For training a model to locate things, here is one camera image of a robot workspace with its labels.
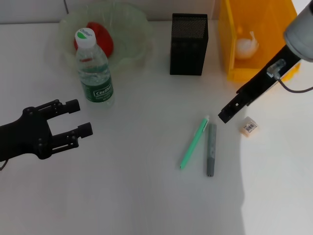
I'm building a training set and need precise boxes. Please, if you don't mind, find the beige eraser with barcode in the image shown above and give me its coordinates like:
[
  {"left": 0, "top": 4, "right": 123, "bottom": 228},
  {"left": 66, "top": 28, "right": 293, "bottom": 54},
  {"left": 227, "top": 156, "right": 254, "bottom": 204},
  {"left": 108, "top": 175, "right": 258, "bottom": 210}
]
[{"left": 239, "top": 116, "right": 259, "bottom": 138}]

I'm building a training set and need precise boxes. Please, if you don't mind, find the white paper ball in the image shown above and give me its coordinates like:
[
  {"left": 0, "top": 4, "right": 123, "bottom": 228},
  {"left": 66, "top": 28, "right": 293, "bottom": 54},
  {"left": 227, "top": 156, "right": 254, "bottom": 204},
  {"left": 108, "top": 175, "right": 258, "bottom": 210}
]
[{"left": 235, "top": 30, "right": 260, "bottom": 60}]

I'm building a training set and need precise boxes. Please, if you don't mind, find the grey marker pen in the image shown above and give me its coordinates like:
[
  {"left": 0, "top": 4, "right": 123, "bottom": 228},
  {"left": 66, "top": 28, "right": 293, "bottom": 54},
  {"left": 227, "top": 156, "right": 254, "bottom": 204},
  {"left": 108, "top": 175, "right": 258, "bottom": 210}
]
[{"left": 206, "top": 122, "right": 217, "bottom": 177}]

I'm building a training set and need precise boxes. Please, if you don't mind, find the red round fruit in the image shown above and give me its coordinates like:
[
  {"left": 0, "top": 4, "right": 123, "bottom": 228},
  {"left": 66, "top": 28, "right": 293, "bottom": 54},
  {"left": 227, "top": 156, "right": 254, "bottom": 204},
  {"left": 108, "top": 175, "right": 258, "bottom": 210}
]
[{"left": 73, "top": 22, "right": 114, "bottom": 58}]

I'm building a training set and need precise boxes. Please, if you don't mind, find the green pen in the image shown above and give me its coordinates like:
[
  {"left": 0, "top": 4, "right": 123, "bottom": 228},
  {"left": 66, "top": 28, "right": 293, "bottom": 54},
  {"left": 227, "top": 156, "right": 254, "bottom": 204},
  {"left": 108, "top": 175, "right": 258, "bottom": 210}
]
[{"left": 179, "top": 115, "right": 210, "bottom": 170}]

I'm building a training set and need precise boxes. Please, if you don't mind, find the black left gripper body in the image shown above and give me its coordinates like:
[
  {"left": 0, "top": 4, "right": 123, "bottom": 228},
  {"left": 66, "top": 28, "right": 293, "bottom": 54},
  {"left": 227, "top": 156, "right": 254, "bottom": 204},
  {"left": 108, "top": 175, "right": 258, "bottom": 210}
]
[{"left": 0, "top": 106, "right": 54, "bottom": 162}]

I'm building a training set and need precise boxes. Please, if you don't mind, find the clear green-label water bottle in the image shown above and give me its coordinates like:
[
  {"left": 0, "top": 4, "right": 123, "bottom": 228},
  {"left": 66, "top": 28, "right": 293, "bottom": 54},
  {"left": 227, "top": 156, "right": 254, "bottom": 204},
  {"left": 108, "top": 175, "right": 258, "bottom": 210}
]
[{"left": 74, "top": 27, "right": 115, "bottom": 106}]

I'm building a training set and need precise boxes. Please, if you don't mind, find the green glass fruit plate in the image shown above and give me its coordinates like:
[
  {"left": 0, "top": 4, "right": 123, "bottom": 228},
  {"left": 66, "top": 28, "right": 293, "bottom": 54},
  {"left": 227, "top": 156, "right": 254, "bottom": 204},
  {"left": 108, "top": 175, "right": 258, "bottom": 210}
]
[{"left": 58, "top": 2, "right": 154, "bottom": 71}]

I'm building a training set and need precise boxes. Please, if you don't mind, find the black mesh pen holder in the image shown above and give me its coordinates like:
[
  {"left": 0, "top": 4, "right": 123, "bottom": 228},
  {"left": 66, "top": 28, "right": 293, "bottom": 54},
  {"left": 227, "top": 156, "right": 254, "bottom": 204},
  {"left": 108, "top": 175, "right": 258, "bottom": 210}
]
[{"left": 169, "top": 13, "right": 209, "bottom": 76}]

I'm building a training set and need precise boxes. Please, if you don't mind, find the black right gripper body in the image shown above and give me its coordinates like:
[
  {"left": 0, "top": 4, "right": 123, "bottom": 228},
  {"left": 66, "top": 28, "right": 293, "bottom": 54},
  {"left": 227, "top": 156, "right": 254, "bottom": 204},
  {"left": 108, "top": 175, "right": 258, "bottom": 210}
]
[{"left": 235, "top": 45, "right": 302, "bottom": 107}]

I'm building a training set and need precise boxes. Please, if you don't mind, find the yellow plastic storage bin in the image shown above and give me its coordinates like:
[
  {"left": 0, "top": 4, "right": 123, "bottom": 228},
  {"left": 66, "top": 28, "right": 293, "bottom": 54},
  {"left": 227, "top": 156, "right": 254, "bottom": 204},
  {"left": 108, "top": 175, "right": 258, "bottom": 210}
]
[{"left": 217, "top": 0, "right": 303, "bottom": 83}]

